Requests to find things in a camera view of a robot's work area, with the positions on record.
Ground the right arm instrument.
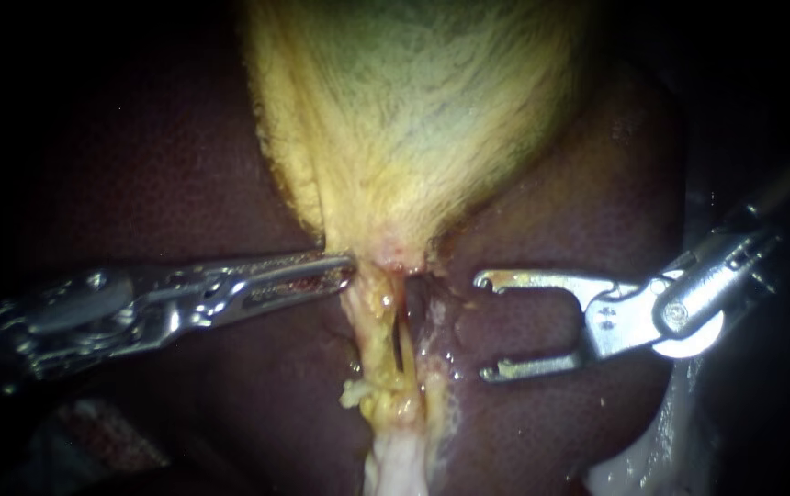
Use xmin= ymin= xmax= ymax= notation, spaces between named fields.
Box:
xmin=650 ymin=225 xmax=784 ymax=362

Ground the left arm instrument jaw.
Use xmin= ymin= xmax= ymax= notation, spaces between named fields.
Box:
xmin=228 ymin=251 xmax=357 ymax=287
xmin=228 ymin=265 xmax=356 ymax=310

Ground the right arm instrument jaw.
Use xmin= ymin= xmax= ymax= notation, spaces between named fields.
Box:
xmin=473 ymin=267 xmax=669 ymax=312
xmin=478 ymin=305 xmax=666 ymax=384

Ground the left arm instrument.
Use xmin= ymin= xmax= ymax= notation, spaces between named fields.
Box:
xmin=0 ymin=263 xmax=246 ymax=392

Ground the gallbladder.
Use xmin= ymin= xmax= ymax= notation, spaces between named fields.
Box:
xmin=239 ymin=0 xmax=597 ymax=278

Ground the thin tube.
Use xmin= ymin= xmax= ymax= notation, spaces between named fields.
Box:
xmin=339 ymin=265 xmax=401 ymax=423

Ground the dark red liver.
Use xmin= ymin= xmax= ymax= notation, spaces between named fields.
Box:
xmin=2 ymin=27 xmax=691 ymax=496

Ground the pale fatty tissue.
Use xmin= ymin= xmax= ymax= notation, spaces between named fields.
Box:
xmin=581 ymin=357 xmax=717 ymax=496
xmin=361 ymin=411 xmax=434 ymax=496

